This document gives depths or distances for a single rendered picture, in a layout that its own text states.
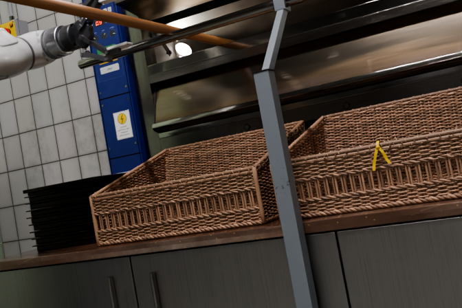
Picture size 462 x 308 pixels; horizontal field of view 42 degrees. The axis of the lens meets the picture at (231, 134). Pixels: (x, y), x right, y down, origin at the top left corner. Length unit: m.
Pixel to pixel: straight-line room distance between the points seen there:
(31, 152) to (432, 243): 1.79
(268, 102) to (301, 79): 0.61
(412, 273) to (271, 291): 0.35
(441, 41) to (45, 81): 1.57
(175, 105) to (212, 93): 0.16
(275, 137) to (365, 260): 0.35
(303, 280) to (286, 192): 0.21
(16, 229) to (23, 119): 0.48
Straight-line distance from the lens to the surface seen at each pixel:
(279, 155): 1.42
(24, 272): 2.01
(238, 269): 1.57
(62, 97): 2.58
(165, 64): 2.28
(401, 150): 1.44
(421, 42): 1.95
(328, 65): 2.01
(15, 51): 1.77
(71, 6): 1.53
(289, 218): 1.43
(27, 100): 2.71
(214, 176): 1.62
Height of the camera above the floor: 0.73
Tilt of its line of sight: 3 degrees up
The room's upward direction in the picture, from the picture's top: 10 degrees counter-clockwise
